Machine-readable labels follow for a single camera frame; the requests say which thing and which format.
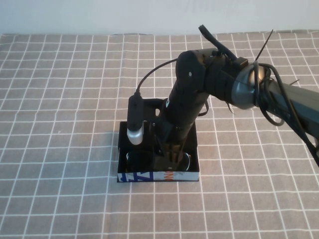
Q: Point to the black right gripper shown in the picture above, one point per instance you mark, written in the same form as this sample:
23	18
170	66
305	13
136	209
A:
178	127

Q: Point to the dark sunglasses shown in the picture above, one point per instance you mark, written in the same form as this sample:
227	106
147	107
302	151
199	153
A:
138	161

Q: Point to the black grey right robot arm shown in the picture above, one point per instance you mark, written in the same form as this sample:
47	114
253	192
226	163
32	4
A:
294	99

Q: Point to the black open glasses case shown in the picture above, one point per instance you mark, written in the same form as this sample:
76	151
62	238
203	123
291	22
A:
159	176

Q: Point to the grey white-checked tablecloth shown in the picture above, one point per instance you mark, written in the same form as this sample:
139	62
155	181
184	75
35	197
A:
62	124

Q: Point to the black zip tie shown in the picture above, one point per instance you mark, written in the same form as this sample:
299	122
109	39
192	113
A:
263	48

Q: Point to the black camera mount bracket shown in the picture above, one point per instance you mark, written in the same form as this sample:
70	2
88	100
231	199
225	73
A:
152	109

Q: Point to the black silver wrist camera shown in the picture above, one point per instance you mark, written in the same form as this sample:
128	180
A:
135	119

